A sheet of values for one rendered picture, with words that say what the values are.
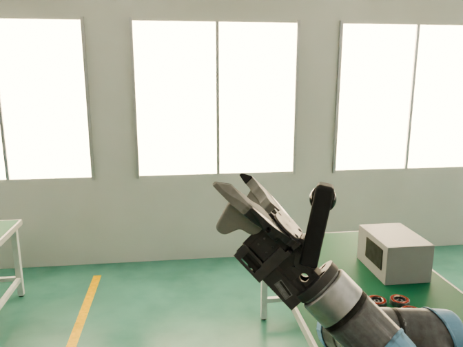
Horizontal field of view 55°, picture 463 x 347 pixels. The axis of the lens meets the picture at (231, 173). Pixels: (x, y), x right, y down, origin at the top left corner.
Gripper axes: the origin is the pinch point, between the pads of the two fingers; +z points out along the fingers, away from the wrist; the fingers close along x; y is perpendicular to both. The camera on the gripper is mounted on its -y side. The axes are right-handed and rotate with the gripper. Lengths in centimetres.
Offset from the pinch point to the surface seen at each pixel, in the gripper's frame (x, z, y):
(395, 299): 212, -96, 33
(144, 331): 262, -4, 211
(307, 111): 436, 45, -5
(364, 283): 232, -82, 44
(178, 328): 273, -22, 192
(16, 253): 279, 130, 268
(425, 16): 470, 29, -165
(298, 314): 183, -59, 74
